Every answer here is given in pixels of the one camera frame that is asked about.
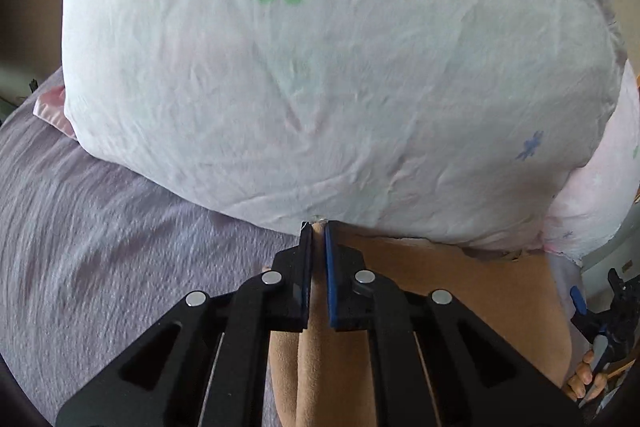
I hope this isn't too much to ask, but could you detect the purple bed sheet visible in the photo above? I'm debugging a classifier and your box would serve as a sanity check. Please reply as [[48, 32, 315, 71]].
[[0, 66, 301, 427]]

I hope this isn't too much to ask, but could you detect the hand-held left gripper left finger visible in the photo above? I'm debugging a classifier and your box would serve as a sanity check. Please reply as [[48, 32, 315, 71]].
[[55, 221, 315, 427]]

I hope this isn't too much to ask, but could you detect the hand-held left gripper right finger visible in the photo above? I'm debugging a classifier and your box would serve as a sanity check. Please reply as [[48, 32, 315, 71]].
[[324, 221, 586, 427]]

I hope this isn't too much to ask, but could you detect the white flower-print pillowcase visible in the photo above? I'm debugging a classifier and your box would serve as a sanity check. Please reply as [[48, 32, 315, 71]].
[[61, 0, 640, 264]]

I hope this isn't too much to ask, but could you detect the pink cloth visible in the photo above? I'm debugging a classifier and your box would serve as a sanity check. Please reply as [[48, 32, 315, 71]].
[[32, 85, 79, 140]]

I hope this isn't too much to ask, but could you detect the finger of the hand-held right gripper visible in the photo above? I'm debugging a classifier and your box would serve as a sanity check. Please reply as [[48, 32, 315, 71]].
[[570, 285, 589, 326]]

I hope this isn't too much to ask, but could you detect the person's right hand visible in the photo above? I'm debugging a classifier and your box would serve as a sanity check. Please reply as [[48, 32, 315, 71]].
[[564, 350, 609, 404]]

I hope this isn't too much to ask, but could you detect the tan pillow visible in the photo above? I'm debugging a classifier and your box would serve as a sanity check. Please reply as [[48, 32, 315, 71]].
[[267, 227, 573, 427]]

